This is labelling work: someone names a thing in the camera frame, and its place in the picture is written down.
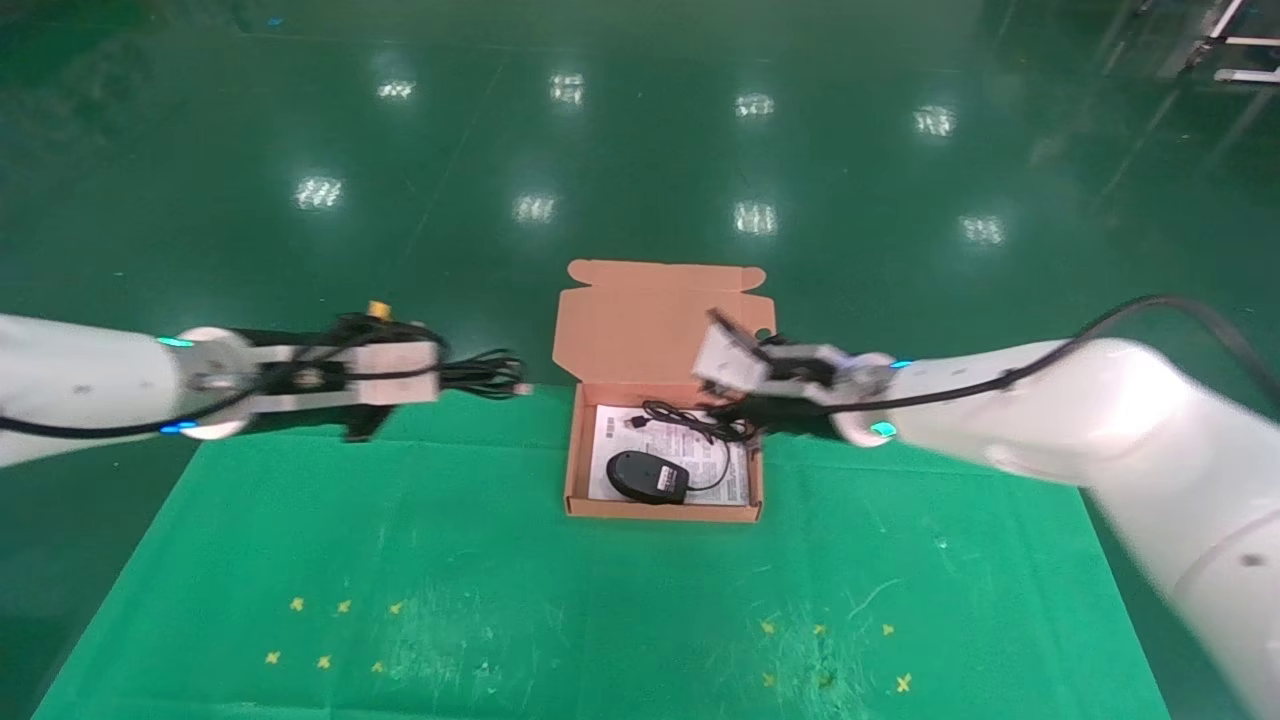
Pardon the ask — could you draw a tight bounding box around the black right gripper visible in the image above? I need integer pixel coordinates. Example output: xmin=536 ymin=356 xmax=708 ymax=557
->
xmin=742 ymin=342 xmax=853 ymax=433

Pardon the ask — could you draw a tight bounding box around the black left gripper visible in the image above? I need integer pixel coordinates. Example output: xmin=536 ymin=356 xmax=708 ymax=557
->
xmin=258 ymin=358 xmax=403 ymax=443

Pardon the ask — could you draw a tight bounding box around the black data cable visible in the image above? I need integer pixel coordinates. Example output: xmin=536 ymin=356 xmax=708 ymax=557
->
xmin=436 ymin=349 xmax=534 ymax=402

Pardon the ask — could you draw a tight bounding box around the black wired mouse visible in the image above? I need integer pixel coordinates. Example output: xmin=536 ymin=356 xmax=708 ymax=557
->
xmin=606 ymin=399 xmax=762 ymax=506

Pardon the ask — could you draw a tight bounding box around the orange cardboard box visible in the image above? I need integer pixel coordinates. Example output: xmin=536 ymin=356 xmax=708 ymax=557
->
xmin=552 ymin=260 xmax=777 ymax=524

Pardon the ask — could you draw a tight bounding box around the white printed leaflet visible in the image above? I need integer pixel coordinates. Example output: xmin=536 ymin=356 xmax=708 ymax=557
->
xmin=585 ymin=404 xmax=752 ymax=508

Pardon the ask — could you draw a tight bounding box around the green table mat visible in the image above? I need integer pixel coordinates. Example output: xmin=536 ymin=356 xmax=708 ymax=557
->
xmin=30 ymin=383 xmax=1177 ymax=720

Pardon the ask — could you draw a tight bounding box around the left wrist camera housing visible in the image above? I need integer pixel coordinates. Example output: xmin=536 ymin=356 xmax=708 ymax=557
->
xmin=250 ymin=340 xmax=444 ymax=412

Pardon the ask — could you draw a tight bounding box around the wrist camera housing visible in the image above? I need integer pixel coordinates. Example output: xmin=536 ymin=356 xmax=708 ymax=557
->
xmin=250 ymin=340 xmax=444 ymax=412
xmin=691 ymin=309 xmax=773 ymax=398

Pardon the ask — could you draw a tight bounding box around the right wrist camera housing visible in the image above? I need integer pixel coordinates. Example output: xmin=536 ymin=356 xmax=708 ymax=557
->
xmin=691 ymin=309 xmax=773 ymax=398

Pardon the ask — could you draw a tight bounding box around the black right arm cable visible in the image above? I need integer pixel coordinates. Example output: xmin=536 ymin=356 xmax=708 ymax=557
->
xmin=878 ymin=294 xmax=1280 ymax=417

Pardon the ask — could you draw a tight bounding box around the white metal frame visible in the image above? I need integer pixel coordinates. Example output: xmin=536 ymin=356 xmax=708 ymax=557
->
xmin=1184 ymin=0 xmax=1280 ymax=86

